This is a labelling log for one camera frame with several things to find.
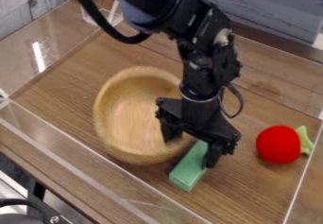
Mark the green rectangular block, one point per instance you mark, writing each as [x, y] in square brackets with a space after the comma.
[190, 170]

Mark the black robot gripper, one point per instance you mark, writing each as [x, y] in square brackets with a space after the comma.
[199, 117]

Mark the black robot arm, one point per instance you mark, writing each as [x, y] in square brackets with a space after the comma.
[200, 28]

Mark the red plush tomato toy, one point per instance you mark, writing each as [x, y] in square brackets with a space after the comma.
[282, 144]

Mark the light wooden bowl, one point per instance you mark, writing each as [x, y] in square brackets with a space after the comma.
[124, 118]

